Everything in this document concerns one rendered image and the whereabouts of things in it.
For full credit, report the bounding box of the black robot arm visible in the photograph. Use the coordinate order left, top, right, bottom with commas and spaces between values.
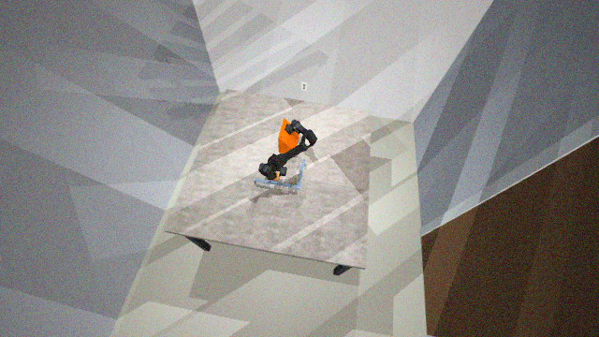
260, 120, 317, 180

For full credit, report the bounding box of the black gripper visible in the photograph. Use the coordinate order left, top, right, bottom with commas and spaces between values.
258, 163, 287, 177

